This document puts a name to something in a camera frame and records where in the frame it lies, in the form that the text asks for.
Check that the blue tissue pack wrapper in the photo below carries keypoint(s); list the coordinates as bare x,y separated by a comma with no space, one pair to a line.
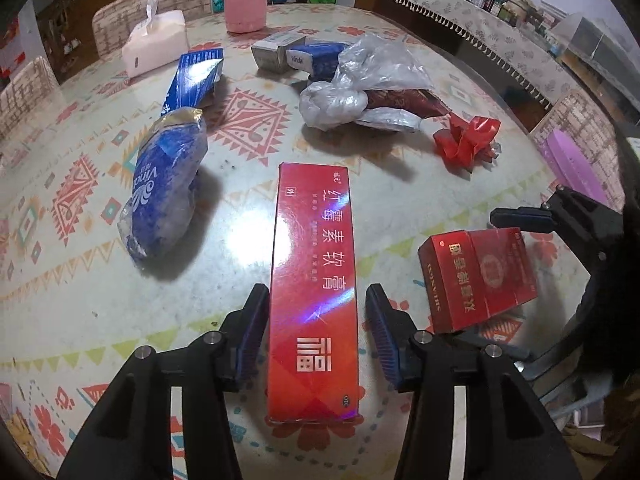
162,201

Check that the dark blue small box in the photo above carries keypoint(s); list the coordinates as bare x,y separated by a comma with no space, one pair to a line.
318,60

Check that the grey small box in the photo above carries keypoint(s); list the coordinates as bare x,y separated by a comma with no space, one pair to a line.
270,53

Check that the red cigarette pack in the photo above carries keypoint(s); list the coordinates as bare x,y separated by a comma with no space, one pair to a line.
472,276

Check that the left patterned chair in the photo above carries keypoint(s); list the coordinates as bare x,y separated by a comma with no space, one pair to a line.
31,86

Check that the purple plastic waste basket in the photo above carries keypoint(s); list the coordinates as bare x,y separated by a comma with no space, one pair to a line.
570,166

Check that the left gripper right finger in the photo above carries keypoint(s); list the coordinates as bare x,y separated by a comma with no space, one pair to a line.
472,415

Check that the crumpled red wrapper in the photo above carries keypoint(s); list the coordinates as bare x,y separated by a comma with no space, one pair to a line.
465,144

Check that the blue foil box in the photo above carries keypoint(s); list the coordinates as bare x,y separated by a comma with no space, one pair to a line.
195,79

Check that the long red ointment box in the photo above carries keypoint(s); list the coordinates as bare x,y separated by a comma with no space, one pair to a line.
313,375

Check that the patterned tablecloth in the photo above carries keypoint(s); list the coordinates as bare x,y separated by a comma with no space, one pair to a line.
74,305

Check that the dark red foil wrapper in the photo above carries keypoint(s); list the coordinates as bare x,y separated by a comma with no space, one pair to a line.
405,102

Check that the clear plastic bag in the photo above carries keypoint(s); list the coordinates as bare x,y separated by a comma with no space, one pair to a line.
371,64

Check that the white tissue pack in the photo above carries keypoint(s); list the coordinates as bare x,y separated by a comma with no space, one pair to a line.
158,40

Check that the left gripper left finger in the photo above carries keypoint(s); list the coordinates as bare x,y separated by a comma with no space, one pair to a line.
128,433

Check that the lace-covered sideboard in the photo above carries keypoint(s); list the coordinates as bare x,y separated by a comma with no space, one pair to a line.
534,68

